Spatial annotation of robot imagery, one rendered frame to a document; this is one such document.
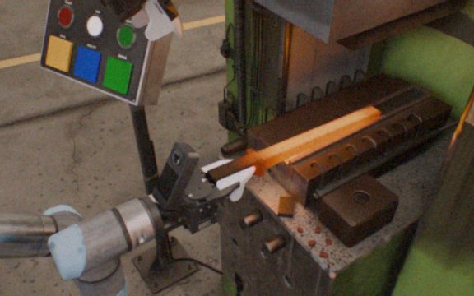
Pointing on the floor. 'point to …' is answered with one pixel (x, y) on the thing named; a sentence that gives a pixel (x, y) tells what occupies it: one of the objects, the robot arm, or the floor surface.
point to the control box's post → (146, 163)
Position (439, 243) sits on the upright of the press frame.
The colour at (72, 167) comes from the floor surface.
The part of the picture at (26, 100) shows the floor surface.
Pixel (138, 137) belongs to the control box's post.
